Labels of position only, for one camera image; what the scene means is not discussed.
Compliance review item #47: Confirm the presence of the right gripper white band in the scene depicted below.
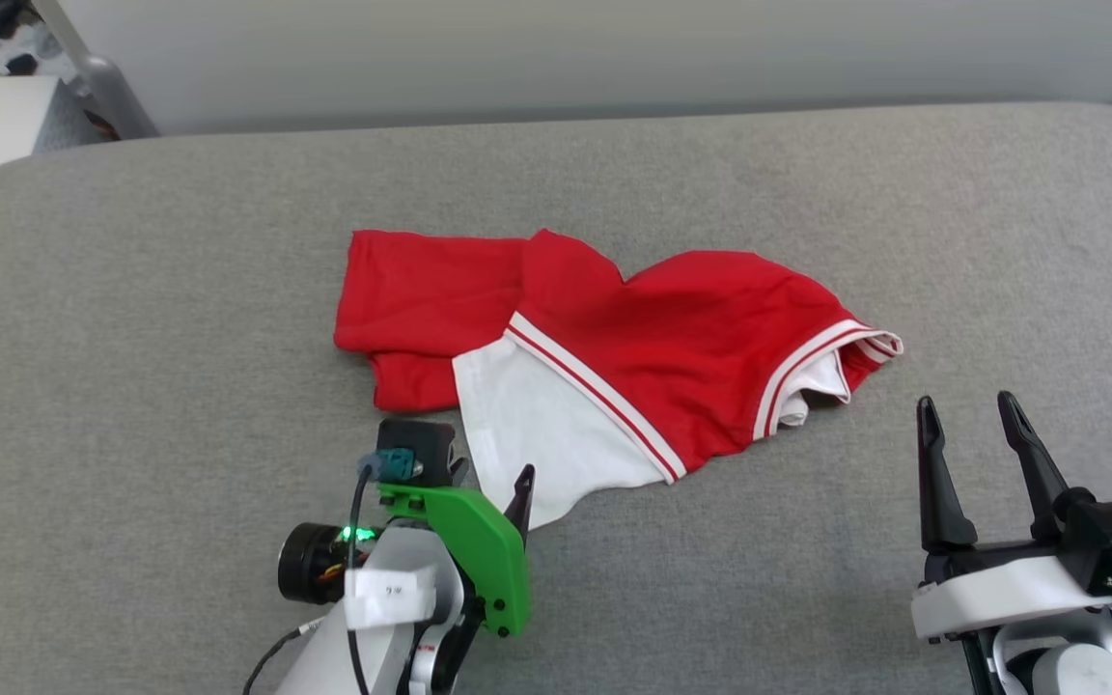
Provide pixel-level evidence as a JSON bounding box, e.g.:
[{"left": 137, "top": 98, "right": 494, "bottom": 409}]
[{"left": 911, "top": 390, "right": 1112, "bottom": 644}]

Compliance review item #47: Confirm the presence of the teal cable connector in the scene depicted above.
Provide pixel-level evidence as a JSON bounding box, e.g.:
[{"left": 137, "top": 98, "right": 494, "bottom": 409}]
[{"left": 359, "top": 448, "right": 423, "bottom": 482}]

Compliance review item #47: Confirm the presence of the red and white basketball jersey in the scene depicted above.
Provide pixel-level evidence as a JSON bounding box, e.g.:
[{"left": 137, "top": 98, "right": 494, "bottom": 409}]
[{"left": 334, "top": 228, "right": 904, "bottom": 532}]

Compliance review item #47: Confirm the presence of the grey metal post round foot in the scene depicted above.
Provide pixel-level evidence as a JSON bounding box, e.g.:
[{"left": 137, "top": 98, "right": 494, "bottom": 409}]
[{"left": 33, "top": 0, "right": 160, "bottom": 141}]

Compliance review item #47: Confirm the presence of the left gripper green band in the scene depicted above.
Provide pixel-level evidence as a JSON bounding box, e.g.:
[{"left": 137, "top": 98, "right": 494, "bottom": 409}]
[{"left": 377, "top": 463, "right": 537, "bottom": 669}]

